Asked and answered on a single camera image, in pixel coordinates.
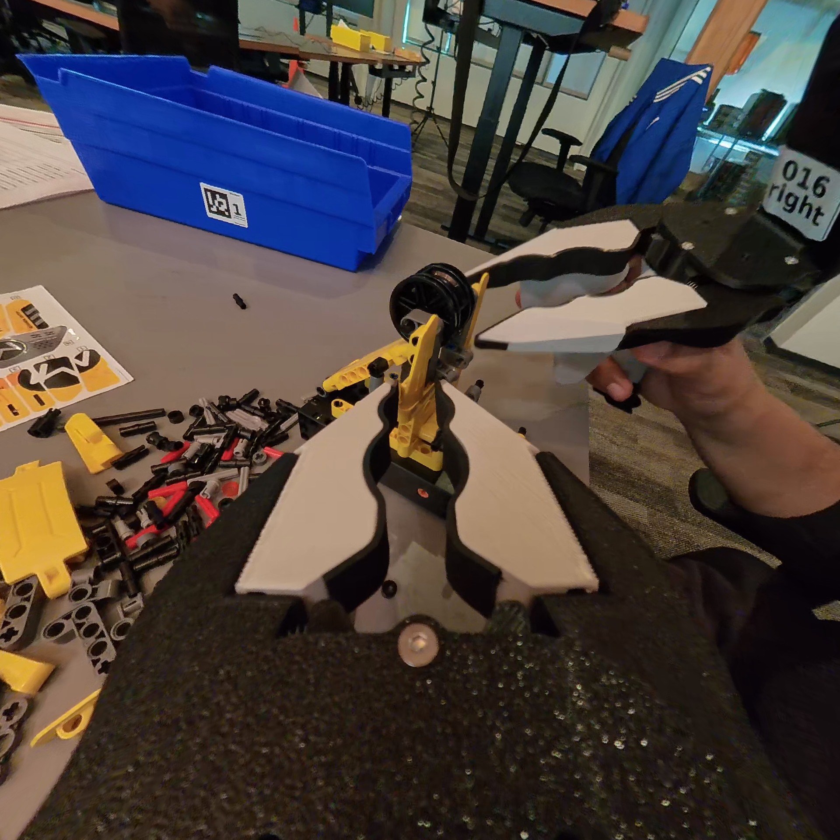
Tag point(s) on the long black axle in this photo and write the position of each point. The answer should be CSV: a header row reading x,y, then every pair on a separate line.
x,y
131,415

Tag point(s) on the shelf with books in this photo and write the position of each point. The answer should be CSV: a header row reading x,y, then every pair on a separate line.
x,y
754,111

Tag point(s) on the yellow curved piece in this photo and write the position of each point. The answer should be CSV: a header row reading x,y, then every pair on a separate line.
x,y
23,673

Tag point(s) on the grey angled perforated beam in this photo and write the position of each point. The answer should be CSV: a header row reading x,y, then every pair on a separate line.
x,y
85,630

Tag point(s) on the pile of black red pins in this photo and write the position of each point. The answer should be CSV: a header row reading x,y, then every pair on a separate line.
x,y
190,453

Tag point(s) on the blue plastic storage bin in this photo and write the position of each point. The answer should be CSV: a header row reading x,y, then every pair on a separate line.
x,y
164,164

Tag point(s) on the yellow wedge piece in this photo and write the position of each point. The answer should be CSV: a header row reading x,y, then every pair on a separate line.
x,y
72,718

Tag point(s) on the black toy wheel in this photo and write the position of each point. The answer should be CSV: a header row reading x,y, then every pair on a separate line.
x,y
426,275

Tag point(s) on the grey connector piece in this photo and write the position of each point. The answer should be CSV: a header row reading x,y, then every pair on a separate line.
x,y
82,590

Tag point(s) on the person's right hand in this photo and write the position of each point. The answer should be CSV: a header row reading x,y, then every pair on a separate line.
x,y
695,387

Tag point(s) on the black office chair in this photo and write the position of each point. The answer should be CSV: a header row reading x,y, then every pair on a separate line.
x,y
551,190

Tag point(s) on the printed paper sheet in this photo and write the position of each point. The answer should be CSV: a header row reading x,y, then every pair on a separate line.
x,y
33,164

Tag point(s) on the yellow toy building model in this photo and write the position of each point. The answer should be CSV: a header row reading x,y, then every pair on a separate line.
x,y
420,394

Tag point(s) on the yellow black sticker sheet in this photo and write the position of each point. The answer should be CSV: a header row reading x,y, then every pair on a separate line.
x,y
79,367

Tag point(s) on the yellow box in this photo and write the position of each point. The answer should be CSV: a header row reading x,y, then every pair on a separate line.
x,y
354,38

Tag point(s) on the large yellow panel piece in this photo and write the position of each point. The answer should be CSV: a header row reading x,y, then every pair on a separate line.
x,y
36,525

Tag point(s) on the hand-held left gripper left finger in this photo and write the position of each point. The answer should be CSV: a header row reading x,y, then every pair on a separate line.
x,y
302,525

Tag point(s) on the blue jacket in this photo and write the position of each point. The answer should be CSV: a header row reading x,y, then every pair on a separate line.
x,y
656,151

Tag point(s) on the black angled connector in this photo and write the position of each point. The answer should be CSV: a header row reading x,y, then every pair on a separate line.
x,y
44,423

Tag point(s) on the wooden desk with black legs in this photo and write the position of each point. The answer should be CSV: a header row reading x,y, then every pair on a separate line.
x,y
499,98
275,46

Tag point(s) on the small yellow panel piece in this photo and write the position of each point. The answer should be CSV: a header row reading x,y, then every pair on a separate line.
x,y
92,443

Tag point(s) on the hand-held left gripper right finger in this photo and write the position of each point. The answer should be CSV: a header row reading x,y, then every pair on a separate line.
x,y
518,518

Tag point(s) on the short grey beam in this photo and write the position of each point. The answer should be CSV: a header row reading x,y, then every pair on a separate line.
x,y
124,623

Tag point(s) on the person's right forearm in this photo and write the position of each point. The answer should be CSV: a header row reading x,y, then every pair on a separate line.
x,y
774,453

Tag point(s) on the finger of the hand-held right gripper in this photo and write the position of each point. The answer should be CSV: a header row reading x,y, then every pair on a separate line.
x,y
577,325
571,239

